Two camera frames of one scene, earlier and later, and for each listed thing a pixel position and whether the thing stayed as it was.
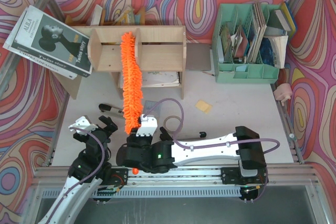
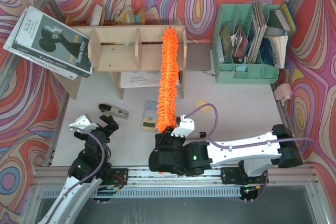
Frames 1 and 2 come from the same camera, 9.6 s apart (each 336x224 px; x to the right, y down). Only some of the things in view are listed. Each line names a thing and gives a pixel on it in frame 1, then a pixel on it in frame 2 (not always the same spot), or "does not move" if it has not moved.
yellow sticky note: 203,106 does not move
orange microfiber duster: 132,96 → 167,98
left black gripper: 97,131 does not move
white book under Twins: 32,59 does not move
